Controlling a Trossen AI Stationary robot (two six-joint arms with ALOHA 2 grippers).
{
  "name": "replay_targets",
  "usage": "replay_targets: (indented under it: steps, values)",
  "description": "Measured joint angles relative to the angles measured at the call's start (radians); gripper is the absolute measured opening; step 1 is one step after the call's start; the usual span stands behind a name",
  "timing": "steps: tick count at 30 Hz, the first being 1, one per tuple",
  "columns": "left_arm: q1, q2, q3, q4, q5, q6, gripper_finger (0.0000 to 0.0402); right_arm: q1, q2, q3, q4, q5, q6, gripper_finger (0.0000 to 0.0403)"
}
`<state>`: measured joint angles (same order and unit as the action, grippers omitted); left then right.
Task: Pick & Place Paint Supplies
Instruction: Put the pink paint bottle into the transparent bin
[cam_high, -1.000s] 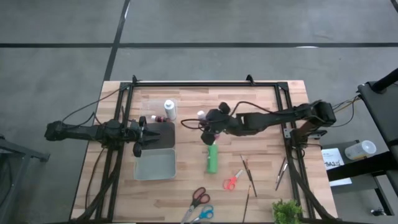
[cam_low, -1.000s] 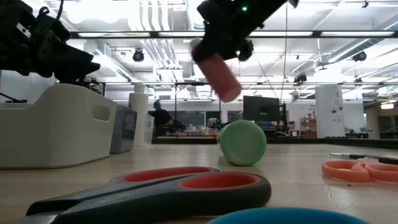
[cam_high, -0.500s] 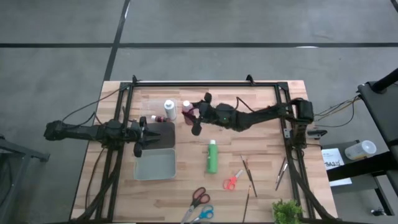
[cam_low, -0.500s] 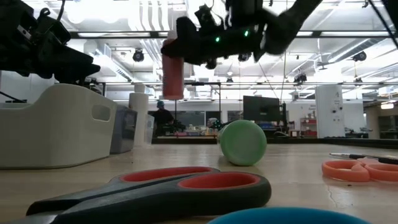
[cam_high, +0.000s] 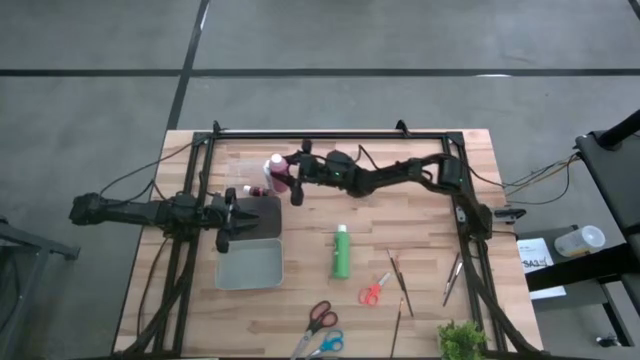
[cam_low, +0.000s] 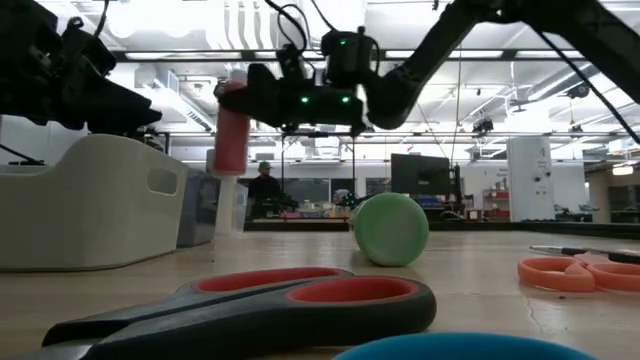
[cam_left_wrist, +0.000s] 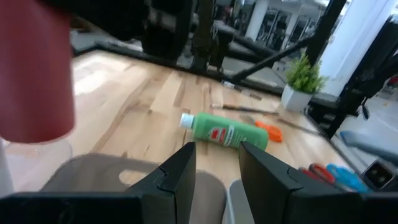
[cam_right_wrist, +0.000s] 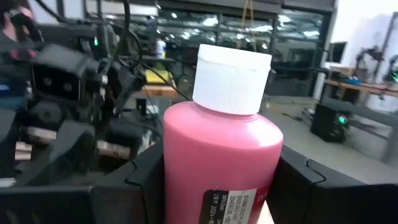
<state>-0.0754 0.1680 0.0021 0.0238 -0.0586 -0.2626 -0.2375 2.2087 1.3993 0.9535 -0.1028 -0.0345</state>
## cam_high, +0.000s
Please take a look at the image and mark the white paper sheet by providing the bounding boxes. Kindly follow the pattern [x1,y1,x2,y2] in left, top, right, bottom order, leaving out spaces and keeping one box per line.
[517,237,567,301]

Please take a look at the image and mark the dark grey plastic bin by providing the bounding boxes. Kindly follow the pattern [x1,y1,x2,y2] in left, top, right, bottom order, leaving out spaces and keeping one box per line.
[229,194,284,241]

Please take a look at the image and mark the clear plastic bin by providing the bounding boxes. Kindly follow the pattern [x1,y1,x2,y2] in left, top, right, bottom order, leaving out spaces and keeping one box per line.
[215,155,280,201]

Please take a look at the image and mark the green paint bottle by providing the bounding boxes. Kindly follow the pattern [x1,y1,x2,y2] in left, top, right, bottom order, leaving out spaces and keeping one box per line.
[332,224,351,280]

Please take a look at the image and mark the clear plastic jar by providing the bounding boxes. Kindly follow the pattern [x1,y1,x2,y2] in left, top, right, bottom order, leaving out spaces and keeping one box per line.
[553,224,607,259]

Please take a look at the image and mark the black clamp device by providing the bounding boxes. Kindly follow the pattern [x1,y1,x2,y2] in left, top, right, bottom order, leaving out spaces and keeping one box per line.
[492,206,528,224]

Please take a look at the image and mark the cable bundle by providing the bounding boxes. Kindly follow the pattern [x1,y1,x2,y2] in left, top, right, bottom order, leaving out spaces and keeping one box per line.
[499,152,584,207]

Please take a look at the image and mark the blue scissors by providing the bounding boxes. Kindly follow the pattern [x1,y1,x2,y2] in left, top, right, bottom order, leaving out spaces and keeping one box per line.
[305,328,345,360]

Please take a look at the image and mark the light grey plastic bin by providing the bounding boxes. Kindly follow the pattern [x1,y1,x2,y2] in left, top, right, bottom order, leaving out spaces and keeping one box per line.
[214,237,285,292]

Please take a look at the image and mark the long black paintbrush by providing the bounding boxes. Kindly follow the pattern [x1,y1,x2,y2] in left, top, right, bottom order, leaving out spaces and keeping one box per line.
[387,248,415,319]

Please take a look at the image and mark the grey metal stand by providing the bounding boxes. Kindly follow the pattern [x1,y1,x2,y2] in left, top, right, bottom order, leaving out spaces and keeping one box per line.
[0,214,82,360]

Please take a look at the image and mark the orange scissors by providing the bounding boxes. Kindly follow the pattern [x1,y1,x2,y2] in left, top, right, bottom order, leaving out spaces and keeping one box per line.
[357,271,393,307]

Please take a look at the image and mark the grey low table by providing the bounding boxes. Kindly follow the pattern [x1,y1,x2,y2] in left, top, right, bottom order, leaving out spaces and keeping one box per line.
[517,224,626,314]

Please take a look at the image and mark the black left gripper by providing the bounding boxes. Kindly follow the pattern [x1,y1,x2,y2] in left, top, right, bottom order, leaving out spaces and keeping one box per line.
[208,186,261,255]

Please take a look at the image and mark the black side table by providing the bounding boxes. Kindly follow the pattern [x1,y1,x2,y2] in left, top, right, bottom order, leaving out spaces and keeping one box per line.
[524,107,640,346]

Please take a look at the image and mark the short black paintbrush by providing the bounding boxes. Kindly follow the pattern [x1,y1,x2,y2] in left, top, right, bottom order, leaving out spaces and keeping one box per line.
[394,253,407,294]

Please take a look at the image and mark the red and black scissors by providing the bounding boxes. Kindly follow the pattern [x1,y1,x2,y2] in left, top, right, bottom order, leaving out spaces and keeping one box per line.
[289,299,340,360]

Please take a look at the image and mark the green plant in white pot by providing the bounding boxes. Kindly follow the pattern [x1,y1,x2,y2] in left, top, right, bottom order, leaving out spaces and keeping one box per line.
[437,319,490,360]

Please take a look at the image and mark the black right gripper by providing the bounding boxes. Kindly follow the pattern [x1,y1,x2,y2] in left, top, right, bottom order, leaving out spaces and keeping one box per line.
[278,139,332,208]

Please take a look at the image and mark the black aluminium table frame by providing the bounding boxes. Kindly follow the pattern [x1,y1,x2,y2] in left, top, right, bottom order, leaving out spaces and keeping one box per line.
[112,127,546,360]

